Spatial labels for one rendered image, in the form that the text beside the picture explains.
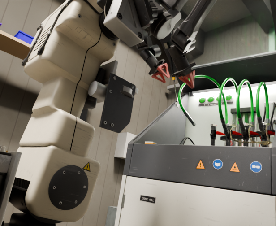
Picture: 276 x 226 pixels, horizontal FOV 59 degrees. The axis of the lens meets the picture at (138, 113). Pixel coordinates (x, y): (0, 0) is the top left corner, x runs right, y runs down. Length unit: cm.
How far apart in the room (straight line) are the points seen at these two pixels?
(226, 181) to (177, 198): 22
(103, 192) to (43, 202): 292
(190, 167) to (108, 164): 253
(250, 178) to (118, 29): 68
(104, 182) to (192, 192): 254
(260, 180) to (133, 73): 326
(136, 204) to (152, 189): 11
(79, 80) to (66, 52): 8
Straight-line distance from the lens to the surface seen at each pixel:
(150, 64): 133
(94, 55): 74
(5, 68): 300
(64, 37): 71
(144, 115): 402
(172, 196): 108
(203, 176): 103
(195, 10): 100
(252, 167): 98
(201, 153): 104
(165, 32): 78
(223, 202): 100
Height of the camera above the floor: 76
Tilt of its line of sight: 16 degrees up
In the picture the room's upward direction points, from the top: 9 degrees clockwise
